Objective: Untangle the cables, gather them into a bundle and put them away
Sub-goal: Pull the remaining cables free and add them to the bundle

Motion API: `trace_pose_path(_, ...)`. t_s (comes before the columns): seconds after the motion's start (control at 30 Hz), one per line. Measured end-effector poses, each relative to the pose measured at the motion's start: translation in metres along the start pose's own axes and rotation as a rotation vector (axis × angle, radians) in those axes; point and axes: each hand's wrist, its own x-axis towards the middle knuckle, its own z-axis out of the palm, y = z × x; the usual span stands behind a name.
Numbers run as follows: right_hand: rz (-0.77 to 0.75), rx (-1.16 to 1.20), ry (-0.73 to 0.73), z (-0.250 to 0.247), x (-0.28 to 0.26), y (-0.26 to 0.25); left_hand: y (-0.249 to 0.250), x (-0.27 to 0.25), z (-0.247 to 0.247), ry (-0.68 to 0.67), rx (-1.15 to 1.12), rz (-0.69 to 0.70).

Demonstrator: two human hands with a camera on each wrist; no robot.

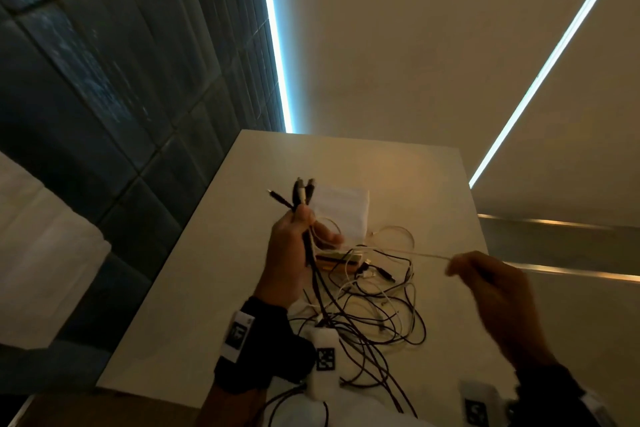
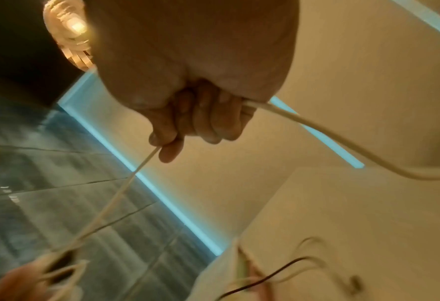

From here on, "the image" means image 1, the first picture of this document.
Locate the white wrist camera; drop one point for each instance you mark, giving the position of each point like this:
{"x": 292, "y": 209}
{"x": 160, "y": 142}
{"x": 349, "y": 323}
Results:
{"x": 325, "y": 386}
{"x": 480, "y": 396}

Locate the blue LED light strip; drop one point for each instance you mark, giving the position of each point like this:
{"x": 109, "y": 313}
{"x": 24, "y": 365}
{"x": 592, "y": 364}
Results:
{"x": 275, "y": 41}
{"x": 550, "y": 64}

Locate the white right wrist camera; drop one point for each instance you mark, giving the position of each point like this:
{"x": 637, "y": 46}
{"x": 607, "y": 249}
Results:
{"x": 480, "y": 396}

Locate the metal trim strip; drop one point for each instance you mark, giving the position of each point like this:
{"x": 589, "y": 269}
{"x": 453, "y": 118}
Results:
{"x": 545, "y": 221}
{"x": 575, "y": 272}

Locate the person's left forearm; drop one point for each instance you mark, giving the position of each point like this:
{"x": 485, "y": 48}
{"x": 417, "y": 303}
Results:
{"x": 225, "y": 409}

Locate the person's left hand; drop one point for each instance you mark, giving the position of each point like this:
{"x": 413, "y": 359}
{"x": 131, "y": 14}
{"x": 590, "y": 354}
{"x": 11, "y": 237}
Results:
{"x": 287, "y": 261}

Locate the person's right hand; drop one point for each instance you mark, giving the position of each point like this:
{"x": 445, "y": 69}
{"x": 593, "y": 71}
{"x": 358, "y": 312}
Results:
{"x": 505, "y": 306}

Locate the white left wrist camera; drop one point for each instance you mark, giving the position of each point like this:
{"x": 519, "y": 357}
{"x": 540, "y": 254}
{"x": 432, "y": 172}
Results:
{"x": 325, "y": 386}

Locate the white table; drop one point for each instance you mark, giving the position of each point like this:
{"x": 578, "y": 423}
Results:
{"x": 190, "y": 311}

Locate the white cushion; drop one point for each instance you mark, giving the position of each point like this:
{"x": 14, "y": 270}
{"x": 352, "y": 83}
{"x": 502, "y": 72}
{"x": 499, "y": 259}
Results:
{"x": 45, "y": 261}

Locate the black left wristband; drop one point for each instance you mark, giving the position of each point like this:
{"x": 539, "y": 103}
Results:
{"x": 270, "y": 351}

